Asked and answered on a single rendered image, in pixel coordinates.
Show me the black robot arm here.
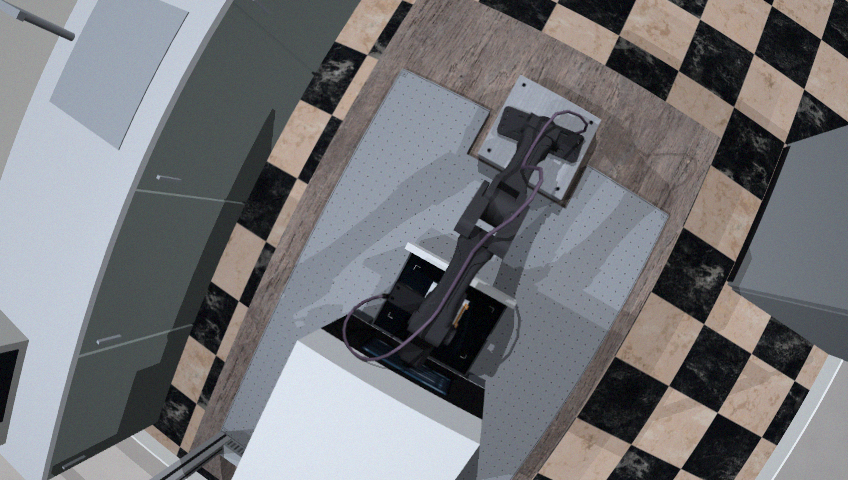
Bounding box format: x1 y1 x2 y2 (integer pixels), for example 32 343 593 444
387 106 584 368

